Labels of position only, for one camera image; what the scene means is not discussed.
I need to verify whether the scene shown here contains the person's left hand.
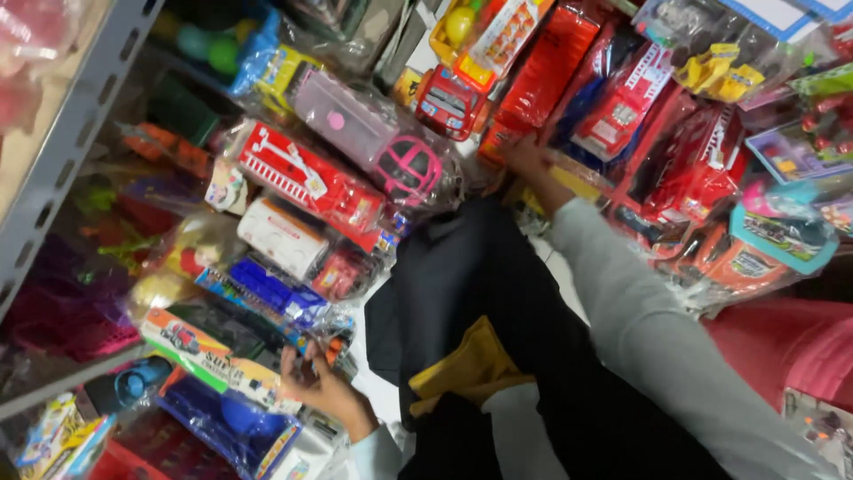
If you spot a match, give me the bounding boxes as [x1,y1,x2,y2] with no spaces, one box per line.
[279,343,379,444]

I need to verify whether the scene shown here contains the person's right hand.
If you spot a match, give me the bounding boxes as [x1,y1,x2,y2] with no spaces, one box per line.
[502,135,577,217]

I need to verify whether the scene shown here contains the toy pack with colourful header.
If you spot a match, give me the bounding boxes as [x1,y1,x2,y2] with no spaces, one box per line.
[139,305,357,417]

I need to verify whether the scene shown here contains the red toy box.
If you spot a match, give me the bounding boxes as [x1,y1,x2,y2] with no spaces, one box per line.
[492,5,602,136]

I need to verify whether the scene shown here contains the blue toy truck pack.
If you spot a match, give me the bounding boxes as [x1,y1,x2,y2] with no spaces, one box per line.
[195,256,334,336]

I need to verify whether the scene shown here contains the red and yellow toy truck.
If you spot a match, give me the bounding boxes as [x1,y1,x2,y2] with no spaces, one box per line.
[412,63,495,143]

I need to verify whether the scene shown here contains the small red toy car pack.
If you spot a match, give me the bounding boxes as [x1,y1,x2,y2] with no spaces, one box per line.
[309,248,378,302]

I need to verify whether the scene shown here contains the large blue toy pack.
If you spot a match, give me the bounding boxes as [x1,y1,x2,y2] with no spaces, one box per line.
[155,375,306,480]

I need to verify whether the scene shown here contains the red fire engine toy pack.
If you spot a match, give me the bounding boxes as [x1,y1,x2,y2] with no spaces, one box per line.
[570,43,675,164]

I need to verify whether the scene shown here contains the yellow toy in orange pack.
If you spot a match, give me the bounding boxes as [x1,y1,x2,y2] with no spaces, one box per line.
[428,0,555,94]

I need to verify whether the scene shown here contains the white toy truck pack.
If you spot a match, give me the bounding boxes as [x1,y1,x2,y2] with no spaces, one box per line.
[235,196,332,282]

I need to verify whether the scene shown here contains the person's black garment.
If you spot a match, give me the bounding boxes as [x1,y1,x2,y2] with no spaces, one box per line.
[363,195,734,480]

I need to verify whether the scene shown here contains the pink toy truck pack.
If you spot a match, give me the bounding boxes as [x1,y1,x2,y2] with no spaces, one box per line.
[291,65,463,210]

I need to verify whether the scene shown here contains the yellow cloth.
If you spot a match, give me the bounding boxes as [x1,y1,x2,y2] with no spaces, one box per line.
[407,315,537,419]

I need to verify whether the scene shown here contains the yellow doll toy pack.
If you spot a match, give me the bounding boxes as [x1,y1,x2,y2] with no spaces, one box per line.
[128,212,249,316]

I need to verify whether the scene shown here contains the red toy vehicle pack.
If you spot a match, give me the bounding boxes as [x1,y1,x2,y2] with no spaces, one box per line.
[630,100,750,229]

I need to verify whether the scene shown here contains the red fire truck toy pack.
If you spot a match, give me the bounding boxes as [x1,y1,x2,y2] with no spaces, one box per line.
[225,119,402,256]

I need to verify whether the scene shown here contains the red plastic basket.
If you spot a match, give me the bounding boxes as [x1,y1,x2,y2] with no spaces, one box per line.
[87,408,244,480]

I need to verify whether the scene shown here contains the yellow excavator toy bag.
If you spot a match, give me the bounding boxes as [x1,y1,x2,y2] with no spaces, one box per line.
[656,23,807,111]

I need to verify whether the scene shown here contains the yellow and blue toy pack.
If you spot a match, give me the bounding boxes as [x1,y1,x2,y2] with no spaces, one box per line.
[228,8,323,116]

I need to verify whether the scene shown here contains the toy pack with teal header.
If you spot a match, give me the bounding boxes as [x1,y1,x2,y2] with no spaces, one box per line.
[663,181,842,316]

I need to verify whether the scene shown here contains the yellow toy box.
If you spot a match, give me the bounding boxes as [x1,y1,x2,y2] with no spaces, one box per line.
[15,392,120,480]

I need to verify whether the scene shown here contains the purple toy card pack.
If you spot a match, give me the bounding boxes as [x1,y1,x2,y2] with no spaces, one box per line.
[745,119,853,186]

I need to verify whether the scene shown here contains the white card with blue edge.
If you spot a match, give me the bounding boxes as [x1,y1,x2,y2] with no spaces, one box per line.
[716,0,853,44]

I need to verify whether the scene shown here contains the grey metal shelf rack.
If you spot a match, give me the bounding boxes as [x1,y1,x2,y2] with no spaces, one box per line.
[0,0,231,422]

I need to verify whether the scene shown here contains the red cloth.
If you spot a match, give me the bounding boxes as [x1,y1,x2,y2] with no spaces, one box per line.
[701,295,853,416]

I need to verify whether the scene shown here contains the clear toy pack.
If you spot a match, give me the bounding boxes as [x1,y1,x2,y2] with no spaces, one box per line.
[778,385,853,480]

